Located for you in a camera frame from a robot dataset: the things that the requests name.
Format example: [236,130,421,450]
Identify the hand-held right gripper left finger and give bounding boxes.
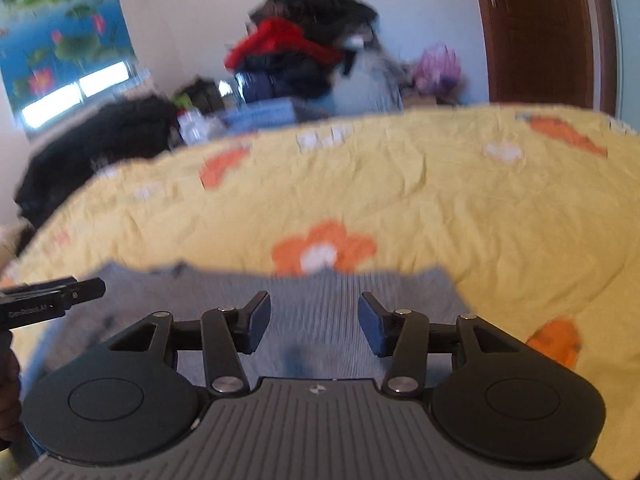
[107,291,272,397]

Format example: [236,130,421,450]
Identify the person's left hand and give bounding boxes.
[0,346,24,451]

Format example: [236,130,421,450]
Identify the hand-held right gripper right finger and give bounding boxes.
[358,291,526,397]

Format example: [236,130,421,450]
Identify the pale grey cloth bundle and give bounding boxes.
[330,47,407,116]

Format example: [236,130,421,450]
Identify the yellow carrot print bedsheet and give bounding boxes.
[0,102,640,480]

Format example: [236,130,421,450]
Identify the red garment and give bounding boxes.
[224,17,343,72]

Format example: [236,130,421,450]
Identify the window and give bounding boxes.
[19,59,137,133]

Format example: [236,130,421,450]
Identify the black jacket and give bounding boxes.
[14,95,182,233]

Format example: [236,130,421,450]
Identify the dark brown bag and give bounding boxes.
[172,77,226,113]

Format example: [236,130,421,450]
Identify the grey sweater with navy sleeves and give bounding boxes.
[27,261,474,387]

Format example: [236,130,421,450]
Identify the light blue blanket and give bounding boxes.
[219,97,303,130]

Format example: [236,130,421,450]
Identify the black garment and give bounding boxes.
[249,0,379,45]

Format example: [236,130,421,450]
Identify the pink plastic bag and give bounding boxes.
[411,44,462,97]

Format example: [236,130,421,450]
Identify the brown wooden door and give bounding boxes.
[469,0,617,113]

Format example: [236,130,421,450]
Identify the navy puffer jacket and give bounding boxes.
[235,55,346,103]

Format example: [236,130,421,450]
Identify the white crumpled plastic bag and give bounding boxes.
[176,109,227,145]

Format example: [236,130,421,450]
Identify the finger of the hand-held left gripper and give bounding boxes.
[0,276,107,307]

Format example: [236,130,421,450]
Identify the lotus flower curtain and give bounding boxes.
[0,0,139,128]

